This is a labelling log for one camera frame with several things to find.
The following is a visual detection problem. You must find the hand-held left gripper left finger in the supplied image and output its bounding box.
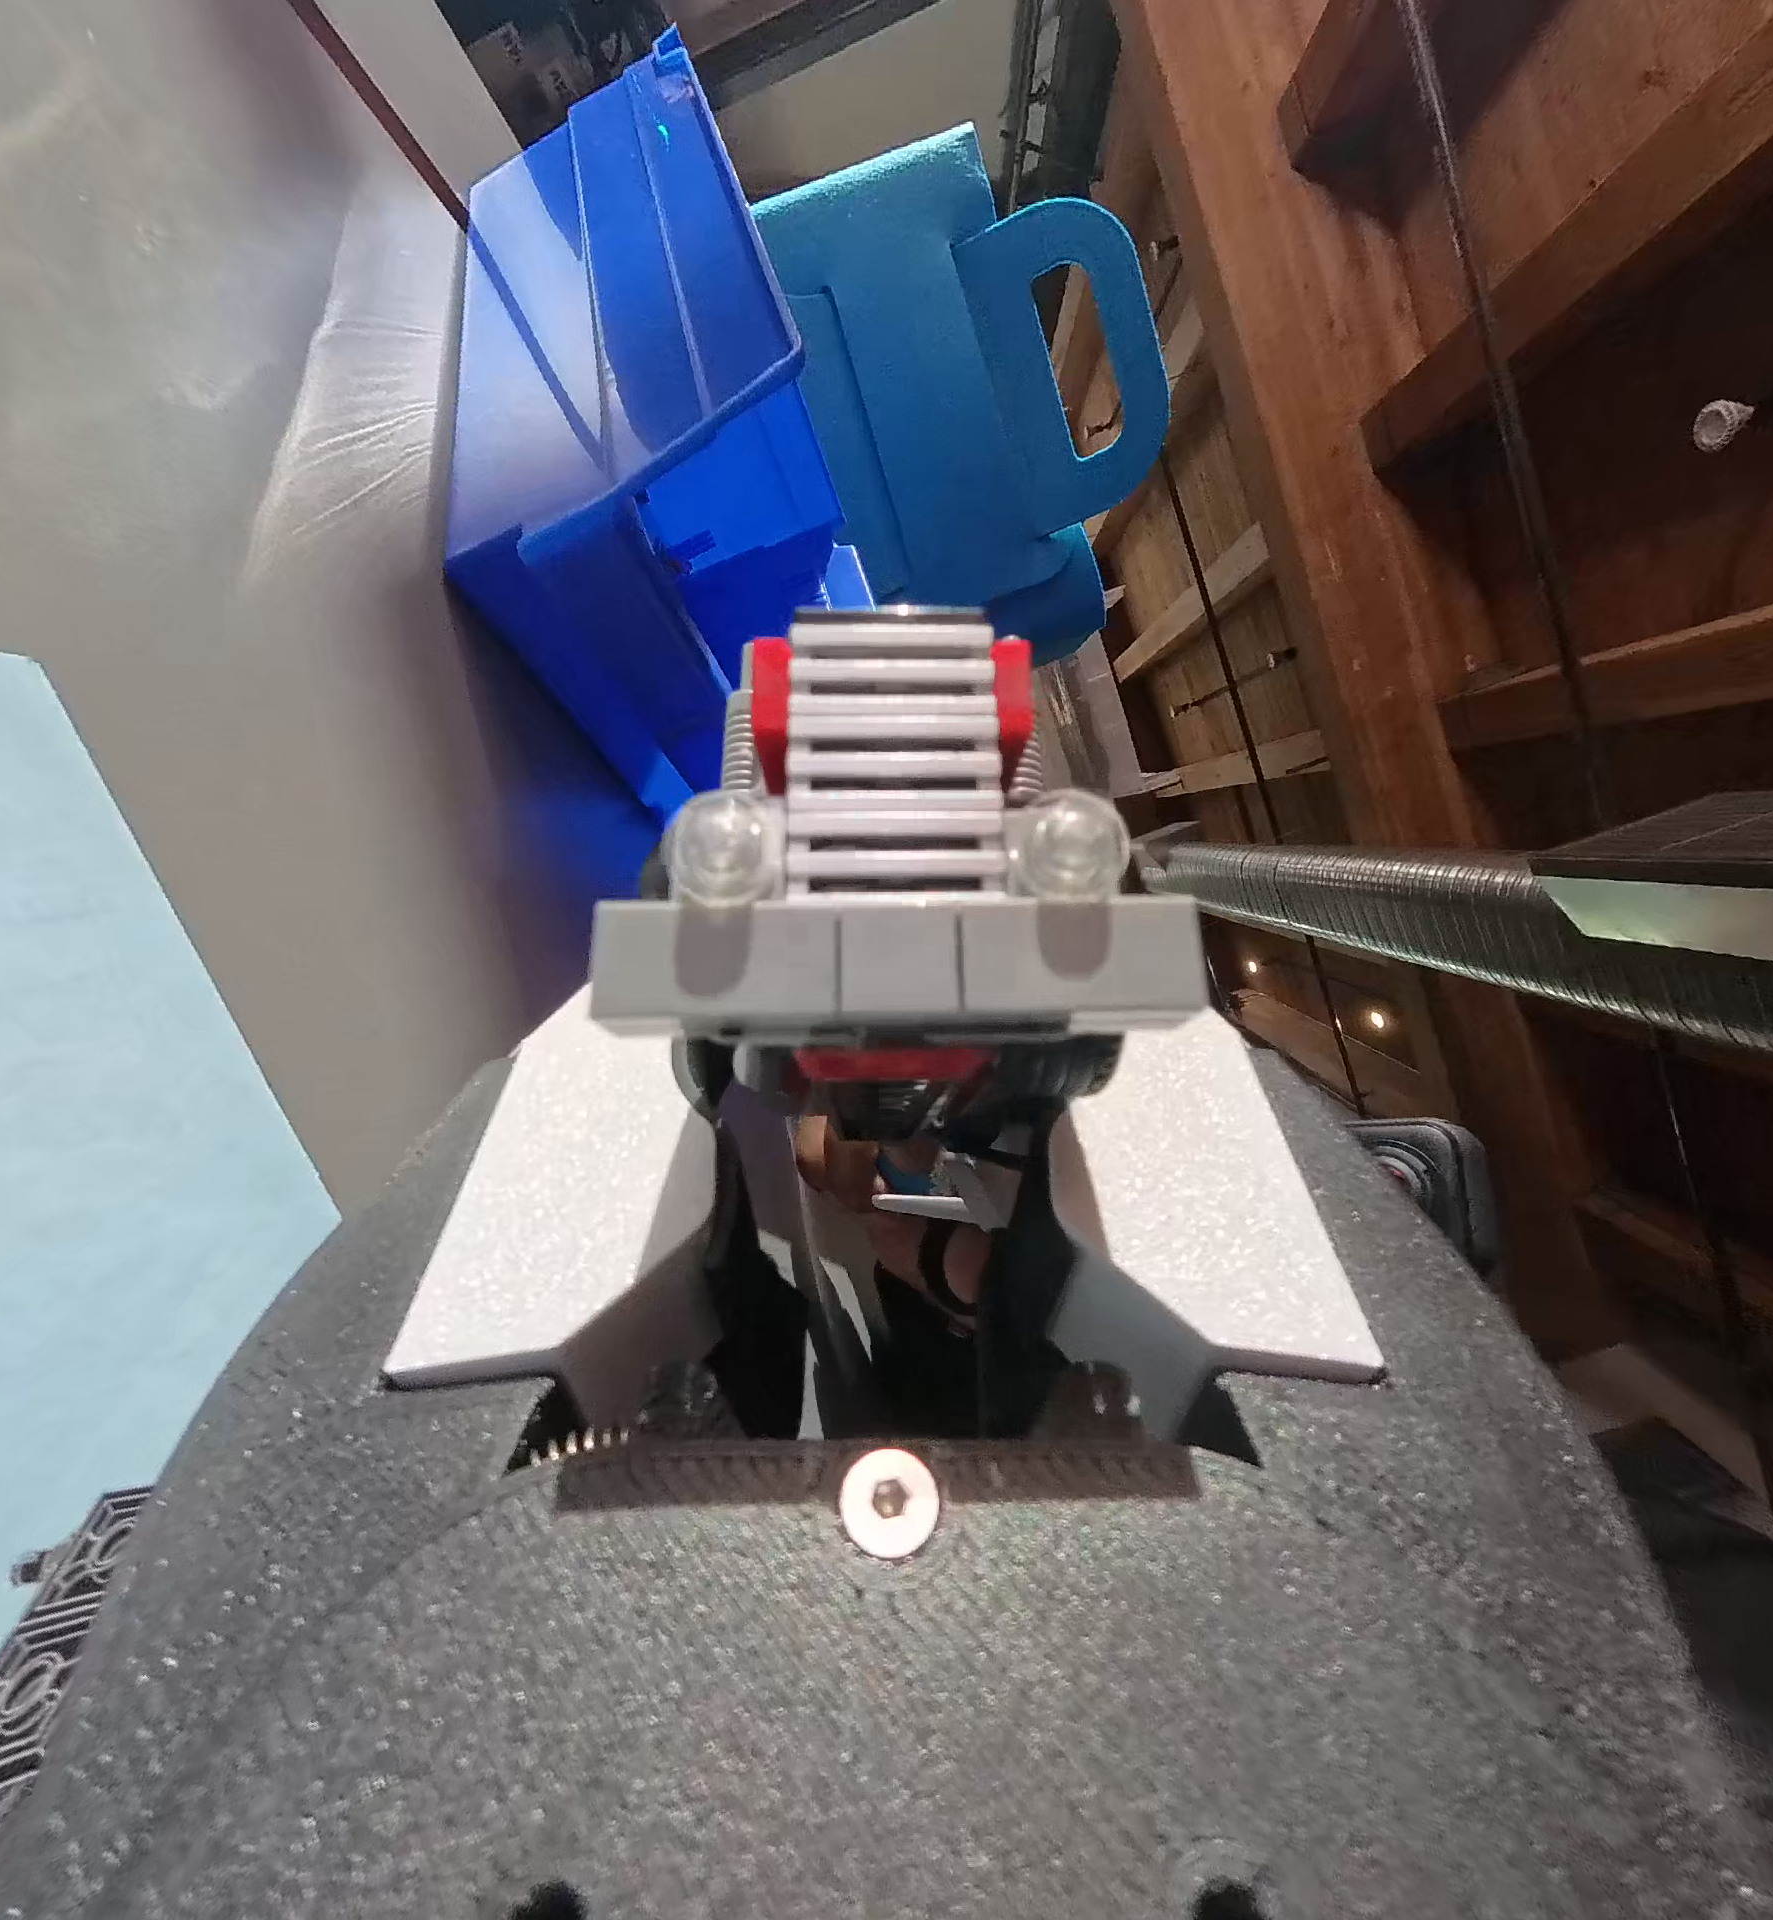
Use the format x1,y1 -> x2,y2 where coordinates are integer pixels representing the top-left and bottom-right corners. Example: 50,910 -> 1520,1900
380,974 -> 801,1441

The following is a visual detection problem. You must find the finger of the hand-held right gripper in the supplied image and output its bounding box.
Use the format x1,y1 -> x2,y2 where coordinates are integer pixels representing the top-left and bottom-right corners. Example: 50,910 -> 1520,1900
871,1151 -> 1012,1232

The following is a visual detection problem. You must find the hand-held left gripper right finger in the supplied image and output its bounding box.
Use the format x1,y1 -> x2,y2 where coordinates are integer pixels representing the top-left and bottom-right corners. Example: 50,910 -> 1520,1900
980,1006 -> 1389,1439

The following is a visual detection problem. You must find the grey red toy brick truck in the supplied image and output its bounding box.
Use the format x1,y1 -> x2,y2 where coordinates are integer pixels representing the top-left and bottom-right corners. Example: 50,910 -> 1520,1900
588,605 -> 1215,1156

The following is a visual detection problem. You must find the person's right hand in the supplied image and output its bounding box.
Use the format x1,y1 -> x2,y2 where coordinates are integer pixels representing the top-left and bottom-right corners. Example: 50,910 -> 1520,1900
793,1116 -> 983,1337

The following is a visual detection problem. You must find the black hard case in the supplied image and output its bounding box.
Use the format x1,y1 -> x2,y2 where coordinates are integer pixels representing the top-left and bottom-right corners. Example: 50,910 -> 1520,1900
1350,1116 -> 1503,1276

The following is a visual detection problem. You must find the clear plastic box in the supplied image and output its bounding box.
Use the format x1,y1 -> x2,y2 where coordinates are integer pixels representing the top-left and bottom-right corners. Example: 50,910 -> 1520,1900
1052,659 -> 1146,800

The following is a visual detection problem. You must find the light blue instruction booklet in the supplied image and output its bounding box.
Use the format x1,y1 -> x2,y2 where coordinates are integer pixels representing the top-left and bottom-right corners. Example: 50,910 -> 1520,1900
0,645 -> 345,1711

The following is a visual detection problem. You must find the dark panel with pale edge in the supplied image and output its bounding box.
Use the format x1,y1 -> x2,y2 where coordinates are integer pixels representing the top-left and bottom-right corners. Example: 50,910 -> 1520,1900
1529,784 -> 1773,968

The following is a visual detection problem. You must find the black patterned plate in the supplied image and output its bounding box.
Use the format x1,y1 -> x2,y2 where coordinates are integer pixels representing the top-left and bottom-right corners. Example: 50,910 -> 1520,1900
0,1485 -> 153,1838

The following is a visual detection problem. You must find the blue plastic bin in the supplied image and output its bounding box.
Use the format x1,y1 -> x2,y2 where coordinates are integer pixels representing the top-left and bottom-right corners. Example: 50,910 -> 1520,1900
444,36 -> 864,819

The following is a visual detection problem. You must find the wooden shelving unit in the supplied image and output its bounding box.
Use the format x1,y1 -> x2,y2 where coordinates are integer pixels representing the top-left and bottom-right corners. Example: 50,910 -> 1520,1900
1097,0 -> 1773,1352

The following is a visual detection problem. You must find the flexible metal duct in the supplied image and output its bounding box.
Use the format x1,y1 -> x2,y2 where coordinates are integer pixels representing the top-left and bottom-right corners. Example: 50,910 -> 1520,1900
1143,839 -> 1773,1065

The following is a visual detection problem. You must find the teal foam handled board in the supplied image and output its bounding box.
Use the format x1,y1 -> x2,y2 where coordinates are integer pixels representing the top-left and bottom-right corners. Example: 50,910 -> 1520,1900
747,122 -> 1173,654

